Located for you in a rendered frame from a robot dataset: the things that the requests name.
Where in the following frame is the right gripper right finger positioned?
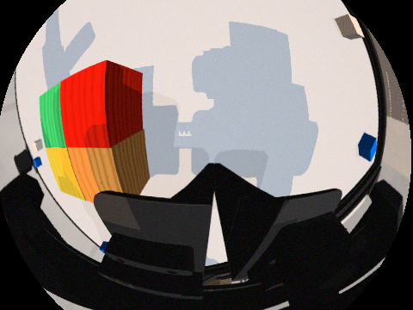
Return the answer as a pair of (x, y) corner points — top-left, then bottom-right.
(214, 163), (342, 282)

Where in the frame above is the red cube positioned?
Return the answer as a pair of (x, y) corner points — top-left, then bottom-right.
(60, 60), (143, 148)

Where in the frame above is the yellow cube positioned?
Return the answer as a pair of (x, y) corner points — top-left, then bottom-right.
(46, 147), (86, 201)

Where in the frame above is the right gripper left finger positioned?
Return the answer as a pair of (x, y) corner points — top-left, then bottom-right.
(93, 163), (216, 276)

